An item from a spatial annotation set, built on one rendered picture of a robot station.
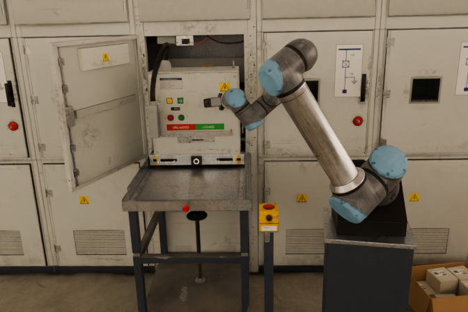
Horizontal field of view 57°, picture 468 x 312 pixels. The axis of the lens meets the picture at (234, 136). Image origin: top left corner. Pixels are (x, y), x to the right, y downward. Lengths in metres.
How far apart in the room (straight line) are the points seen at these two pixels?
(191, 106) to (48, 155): 1.03
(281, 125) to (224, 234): 0.82
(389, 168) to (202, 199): 0.86
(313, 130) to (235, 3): 1.16
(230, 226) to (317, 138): 1.43
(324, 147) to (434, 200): 1.51
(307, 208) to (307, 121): 1.34
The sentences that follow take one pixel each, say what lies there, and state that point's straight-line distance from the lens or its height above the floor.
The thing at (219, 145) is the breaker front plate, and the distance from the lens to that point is 2.43.
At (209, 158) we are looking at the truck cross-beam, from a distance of 2.44.
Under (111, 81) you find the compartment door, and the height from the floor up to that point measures 1.34.
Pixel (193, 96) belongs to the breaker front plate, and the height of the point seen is 1.26.
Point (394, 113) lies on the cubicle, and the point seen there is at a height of 1.10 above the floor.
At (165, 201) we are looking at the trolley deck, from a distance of 2.09.
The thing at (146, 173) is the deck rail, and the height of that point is 0.85.
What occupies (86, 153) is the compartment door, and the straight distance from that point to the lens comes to 2.40.
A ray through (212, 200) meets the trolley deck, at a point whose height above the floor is 0.84.
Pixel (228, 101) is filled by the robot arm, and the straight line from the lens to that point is 1.99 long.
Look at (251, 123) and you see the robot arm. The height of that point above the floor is 1.19.
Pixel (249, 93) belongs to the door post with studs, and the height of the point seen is 1.22.
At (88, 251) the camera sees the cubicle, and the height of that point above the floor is 0.17.
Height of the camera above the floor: 1.70
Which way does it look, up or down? 16 degrees down
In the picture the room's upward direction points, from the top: 1 degrees counter-clockwise
